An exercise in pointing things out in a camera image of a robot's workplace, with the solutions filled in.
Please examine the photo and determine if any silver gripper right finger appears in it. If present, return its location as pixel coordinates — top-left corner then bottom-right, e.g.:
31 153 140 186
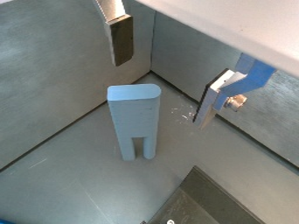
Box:
192 53 276 129

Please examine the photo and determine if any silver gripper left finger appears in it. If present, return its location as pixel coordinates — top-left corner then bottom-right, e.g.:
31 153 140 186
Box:
92 0 135 67

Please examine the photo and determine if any light blue square-circle peg object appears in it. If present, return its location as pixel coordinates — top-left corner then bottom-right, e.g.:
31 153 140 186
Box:
107 84 162 161

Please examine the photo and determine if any dark grey curved holder block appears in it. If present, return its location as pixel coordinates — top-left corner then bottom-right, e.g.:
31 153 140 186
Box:
147 166 266 224

